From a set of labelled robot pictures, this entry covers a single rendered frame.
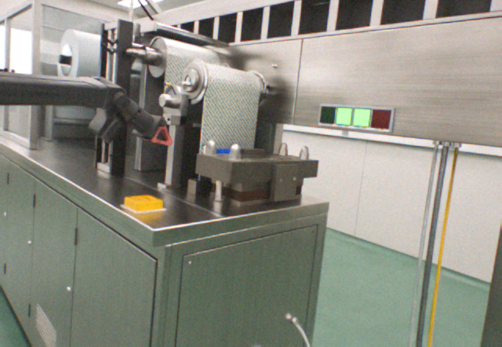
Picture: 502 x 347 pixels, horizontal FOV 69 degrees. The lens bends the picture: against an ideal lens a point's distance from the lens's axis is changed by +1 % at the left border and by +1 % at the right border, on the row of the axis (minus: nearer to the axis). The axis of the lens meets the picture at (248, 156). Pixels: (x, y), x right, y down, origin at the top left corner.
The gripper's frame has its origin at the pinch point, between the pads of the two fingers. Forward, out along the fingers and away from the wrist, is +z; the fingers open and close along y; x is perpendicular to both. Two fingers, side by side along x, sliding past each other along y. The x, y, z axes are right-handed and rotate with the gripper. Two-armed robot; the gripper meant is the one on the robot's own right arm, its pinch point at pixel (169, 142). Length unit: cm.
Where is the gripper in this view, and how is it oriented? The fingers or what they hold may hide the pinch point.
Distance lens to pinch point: 108.3
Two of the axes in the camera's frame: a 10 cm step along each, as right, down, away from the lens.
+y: 6.9, 1.5, -7.1
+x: 4.6, -8.5, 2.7
